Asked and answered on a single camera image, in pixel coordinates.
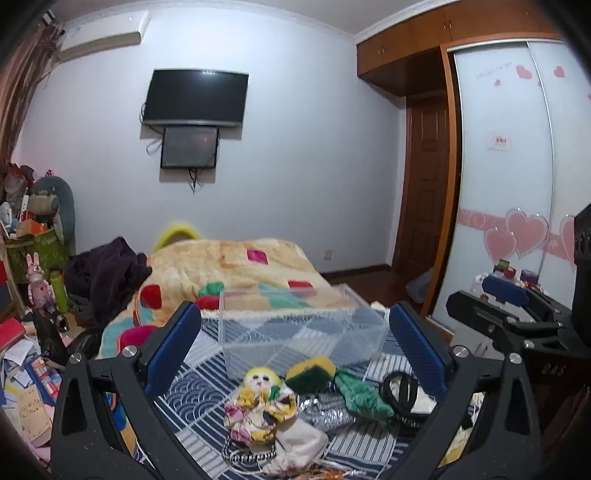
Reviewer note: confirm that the yellow plush item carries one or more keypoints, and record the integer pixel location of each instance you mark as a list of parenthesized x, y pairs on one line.
[(168, 233)]

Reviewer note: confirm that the silver shiny cloth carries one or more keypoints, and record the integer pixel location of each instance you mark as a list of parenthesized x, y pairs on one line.
[(325, 413)]

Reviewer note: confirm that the wooden room door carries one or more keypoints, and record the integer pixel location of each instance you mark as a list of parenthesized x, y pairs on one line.
[(425, 194)]

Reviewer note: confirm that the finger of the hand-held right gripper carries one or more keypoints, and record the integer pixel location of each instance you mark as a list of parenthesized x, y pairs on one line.
[(505, 287), (480, 319)]

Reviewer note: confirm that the clear plastic box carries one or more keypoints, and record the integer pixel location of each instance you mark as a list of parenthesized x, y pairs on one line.
[(295, 332)]

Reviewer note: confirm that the dark purple clothing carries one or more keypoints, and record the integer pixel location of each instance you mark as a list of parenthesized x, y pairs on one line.
[(108, 272)]

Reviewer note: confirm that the white sliding wardrobe doors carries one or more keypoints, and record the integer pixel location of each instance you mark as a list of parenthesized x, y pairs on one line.
[(498, 194)]

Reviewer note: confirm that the pile of papers and books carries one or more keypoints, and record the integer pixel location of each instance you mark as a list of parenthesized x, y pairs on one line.
[(27, 397)]

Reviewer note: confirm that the black white hair band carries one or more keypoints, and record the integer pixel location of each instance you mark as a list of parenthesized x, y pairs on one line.
[(406, 406)]

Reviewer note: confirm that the green knitted cloth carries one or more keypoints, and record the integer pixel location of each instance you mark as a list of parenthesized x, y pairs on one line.
[(364, 397)]

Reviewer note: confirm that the wall-mounted black television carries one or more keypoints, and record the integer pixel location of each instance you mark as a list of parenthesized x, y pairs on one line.
[(196, 97)]

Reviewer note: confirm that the pink rabbit toy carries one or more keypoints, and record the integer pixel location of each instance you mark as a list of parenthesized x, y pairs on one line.
[(39, 286)]

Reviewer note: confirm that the wooden overhead cabinet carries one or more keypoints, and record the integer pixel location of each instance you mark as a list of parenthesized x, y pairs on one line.
[(406, 46)]

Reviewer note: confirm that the white air conditioner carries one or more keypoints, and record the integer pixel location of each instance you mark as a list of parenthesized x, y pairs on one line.
[(99, 39)]

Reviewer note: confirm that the beige cloth pouch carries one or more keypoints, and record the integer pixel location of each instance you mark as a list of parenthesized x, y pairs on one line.
[(295, 445)]

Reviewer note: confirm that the green bottle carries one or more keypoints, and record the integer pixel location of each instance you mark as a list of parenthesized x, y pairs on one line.
[(59, 293)]

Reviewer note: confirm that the grey plush toy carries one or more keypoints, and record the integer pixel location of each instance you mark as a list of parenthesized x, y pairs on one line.
[(55, 198)]

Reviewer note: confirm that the yellow cloth doll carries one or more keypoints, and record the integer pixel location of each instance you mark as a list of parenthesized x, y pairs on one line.
[(258, 401)]

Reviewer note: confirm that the blue patterned bed sheet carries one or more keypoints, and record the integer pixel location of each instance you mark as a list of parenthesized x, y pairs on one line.
[(198, 406)]

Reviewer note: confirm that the yellow green sponge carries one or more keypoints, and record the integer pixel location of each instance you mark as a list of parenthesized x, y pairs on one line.
[(311, 371)]

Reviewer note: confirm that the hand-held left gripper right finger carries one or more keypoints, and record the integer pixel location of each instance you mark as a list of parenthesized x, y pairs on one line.
[(418, 347)]

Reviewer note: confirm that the green storage bag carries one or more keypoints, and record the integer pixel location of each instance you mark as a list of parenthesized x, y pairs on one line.
[(44, 254)]

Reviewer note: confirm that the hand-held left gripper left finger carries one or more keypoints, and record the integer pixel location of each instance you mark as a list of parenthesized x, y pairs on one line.
[(173, 347)]

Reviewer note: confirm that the small black monitor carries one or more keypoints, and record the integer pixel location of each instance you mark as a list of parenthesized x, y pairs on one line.
[(189, 147)]

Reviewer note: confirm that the beige plush patchwork blanket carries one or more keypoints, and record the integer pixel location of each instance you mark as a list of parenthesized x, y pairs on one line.
[(207, 267)]

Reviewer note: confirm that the pale yellow cloth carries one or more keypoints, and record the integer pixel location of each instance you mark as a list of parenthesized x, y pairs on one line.
[(455, 445)]

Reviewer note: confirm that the red book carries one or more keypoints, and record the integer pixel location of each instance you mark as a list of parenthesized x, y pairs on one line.
[(10, 333)]

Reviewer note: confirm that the brown curtain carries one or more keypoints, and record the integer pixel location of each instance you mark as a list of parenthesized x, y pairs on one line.
[(23, 92)]

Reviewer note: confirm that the black plastic bag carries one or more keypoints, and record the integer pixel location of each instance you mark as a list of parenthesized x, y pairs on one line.
[(55, 337)]

